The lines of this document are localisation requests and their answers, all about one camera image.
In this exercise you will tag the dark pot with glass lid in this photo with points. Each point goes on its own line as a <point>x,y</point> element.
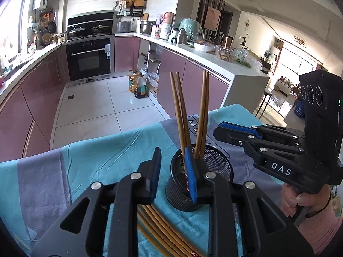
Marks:
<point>76,32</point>

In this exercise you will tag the clear plastic food container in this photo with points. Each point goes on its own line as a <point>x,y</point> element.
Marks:
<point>223,53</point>

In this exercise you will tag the silver rice cooker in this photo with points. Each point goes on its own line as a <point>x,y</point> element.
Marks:
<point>123,27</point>

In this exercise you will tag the yellow cooking oil bottle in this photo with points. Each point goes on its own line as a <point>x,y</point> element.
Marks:
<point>131,83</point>

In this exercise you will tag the kitchen window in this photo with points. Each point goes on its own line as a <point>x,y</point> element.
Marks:
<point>13,10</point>

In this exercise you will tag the black range hood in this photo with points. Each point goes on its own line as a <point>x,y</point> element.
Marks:
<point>89,18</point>

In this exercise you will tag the black mesh utensil holder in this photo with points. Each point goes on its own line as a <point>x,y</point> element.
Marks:
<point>214,162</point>

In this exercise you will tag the steel thermos flask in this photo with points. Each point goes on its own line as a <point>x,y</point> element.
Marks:
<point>182,37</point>

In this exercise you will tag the clear plastic bags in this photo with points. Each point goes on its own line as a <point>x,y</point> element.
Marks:
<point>248,59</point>

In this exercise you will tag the brown bamboo chopstick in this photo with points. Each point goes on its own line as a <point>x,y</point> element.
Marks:
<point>205,107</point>
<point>177,117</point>
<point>200,117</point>
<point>183,107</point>

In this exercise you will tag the black built-in oven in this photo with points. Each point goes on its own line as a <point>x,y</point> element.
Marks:
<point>88,59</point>

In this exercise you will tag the kitchen sink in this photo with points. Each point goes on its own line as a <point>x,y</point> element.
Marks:
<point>18,67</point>

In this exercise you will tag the white jar with red label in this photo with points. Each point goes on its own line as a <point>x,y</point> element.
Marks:
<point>157,31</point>

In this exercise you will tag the framed wall picture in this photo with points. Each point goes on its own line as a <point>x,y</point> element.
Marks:
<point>212,17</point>

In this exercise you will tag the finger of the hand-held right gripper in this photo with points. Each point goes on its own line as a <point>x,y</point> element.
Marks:
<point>238,127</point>
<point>278,155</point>

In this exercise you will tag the wooden cutting board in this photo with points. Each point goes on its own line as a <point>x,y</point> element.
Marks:
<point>140,1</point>

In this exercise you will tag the plastic bag on floor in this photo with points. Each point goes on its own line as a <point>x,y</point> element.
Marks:
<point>152,81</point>

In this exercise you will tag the bundle of wooden chopsticks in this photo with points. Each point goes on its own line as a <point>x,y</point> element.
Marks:
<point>156,220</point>

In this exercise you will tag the copper cup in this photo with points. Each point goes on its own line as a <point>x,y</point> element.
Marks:
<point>229,41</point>

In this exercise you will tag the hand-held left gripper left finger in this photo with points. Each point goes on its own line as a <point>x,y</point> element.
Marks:
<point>156,174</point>

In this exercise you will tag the green countertop appliance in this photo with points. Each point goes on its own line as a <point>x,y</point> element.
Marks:
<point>190,29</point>

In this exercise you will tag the pink base cabinets beside oven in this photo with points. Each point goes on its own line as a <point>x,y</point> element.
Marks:
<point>187,85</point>

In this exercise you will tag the stainless steel steamer pot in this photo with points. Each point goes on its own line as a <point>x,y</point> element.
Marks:
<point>147,27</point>

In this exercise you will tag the pink base cabinets under window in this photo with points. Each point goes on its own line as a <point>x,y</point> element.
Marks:
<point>34,99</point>

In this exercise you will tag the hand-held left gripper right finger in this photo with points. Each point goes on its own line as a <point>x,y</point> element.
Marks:
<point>191,178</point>

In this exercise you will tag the blue bag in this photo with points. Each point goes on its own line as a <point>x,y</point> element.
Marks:
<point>299,111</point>

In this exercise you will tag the white plastic container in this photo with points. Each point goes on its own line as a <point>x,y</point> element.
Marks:
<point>166,30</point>

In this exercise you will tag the dark cooking oil bottle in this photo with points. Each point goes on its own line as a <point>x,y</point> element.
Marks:
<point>140,87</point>

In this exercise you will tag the black stool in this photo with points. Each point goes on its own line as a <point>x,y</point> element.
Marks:
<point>265,99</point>

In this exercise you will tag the steel pot with glass lid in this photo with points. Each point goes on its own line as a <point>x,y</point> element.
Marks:
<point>100,29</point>

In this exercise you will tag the person's right hand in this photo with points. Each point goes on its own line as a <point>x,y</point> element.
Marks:
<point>308,202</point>

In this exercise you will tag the black wall rack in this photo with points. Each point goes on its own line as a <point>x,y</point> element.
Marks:
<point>131,12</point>

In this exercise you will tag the person's right forearm pink sleeve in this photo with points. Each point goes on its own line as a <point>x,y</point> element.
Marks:
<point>324,227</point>

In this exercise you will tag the blue and grey tablecloth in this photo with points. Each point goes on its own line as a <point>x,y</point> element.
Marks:
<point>107,160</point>

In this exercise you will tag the hanging frying pan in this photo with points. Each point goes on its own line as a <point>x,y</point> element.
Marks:
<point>52,27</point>

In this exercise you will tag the bowl covered with plastic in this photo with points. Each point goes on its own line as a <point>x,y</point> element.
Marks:
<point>204,46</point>

